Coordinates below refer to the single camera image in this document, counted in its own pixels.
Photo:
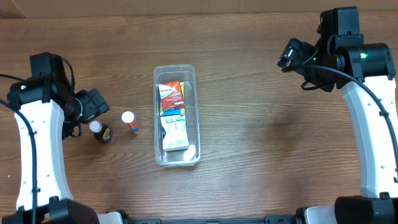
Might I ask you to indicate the white medicine packet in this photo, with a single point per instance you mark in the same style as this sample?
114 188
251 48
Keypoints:
174 132

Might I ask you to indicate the clear plastic container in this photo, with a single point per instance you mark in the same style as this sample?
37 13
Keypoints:
175 92

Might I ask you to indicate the orange bottle white cap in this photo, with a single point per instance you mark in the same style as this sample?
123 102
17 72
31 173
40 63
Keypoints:
129 118

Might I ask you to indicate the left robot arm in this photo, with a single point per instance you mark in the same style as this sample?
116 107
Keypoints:
47 110

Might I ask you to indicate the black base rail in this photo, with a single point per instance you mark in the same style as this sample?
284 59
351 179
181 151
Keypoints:
268 219

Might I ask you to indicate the brown bottle white cap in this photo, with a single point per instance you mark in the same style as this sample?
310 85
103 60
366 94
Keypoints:
101 132

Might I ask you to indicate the blue yellow VapoDrops box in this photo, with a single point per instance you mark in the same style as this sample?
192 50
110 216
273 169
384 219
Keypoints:
172 110

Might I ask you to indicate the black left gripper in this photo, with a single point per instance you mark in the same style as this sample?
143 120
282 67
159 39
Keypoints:
94 104

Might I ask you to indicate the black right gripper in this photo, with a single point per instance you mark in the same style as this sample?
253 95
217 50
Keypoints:
298 58

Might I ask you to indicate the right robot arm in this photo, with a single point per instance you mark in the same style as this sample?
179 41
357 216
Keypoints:
365 74

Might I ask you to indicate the red medicine box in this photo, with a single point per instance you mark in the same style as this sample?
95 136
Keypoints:
171 95

